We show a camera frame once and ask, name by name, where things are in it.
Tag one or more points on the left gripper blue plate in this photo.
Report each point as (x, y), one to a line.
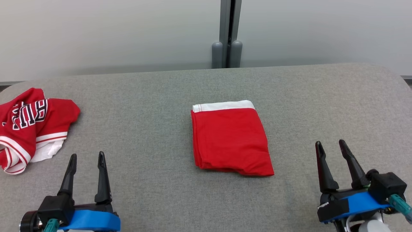
(93, 219)

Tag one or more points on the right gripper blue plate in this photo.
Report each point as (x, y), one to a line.
(360, 203)

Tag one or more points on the red Bulls basketball jersey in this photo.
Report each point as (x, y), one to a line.
(54, 116)

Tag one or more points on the red shorts white trim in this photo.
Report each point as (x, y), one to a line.
(231, 138)

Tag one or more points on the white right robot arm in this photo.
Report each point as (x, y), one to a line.
(373, 227)

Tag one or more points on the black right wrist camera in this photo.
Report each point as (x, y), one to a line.
(389, 185)

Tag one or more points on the grey cylindrical post foot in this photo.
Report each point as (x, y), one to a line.
(236, 54)
(217, 54)

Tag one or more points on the grey metal partition post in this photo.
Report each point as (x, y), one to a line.
(224, 22)

